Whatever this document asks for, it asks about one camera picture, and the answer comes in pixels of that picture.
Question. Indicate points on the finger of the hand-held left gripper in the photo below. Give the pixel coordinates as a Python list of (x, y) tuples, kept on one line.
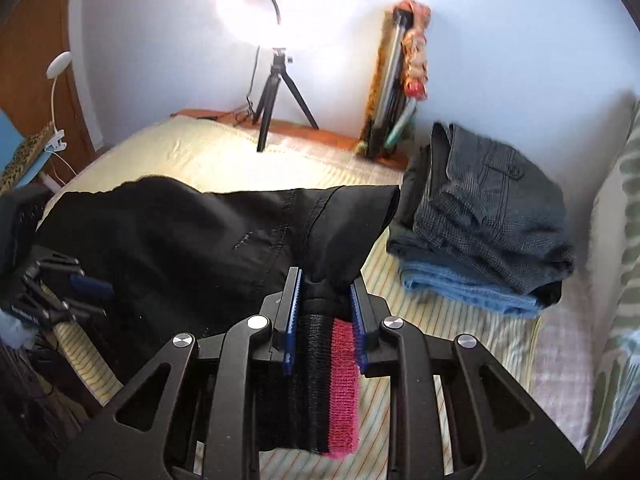
[(92, 285), (75, 311)]

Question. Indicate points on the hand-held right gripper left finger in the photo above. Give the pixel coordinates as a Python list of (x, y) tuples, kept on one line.
[(292, 320)]

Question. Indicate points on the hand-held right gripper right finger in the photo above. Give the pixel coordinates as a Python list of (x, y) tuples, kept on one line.
[(357, 325)]

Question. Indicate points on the black pants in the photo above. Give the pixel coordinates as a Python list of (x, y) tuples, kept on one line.
[(200, 240)]

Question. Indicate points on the person's left forearm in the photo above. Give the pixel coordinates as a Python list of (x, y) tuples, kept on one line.
[(30, 400)]

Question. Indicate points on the dark folded pants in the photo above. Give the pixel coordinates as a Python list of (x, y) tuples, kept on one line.
[(405, 240)]

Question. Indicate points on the person's left hand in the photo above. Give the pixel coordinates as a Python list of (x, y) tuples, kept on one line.
[(11, 330)]

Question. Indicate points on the leopard print cloth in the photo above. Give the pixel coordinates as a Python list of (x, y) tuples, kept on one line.
[(25, 157)]

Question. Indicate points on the light blue board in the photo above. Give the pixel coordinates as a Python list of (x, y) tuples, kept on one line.
[(10, 135)]

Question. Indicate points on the blue folded jeans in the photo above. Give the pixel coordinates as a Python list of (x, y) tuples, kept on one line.
[(465, 290)]

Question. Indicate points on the white clip lamp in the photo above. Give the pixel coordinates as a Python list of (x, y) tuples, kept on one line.
[(57, 100)]

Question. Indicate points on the striped bed sheet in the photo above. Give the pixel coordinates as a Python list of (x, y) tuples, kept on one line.
[(200, 155)]

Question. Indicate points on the wooden wardrobe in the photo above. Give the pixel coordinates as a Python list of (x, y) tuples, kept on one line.
[(35, 35)]

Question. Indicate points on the teal tube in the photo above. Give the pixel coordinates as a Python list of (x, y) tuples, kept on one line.
[(400, 125)]

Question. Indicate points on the black tripod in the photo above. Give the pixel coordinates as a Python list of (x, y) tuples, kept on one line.
[(280, 95)]

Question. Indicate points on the colourful patterned cloth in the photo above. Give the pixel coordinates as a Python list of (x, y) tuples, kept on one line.
[(417, 55)]

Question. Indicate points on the green patterned pillow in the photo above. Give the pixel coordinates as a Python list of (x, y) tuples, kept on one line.
[(622, 240)]

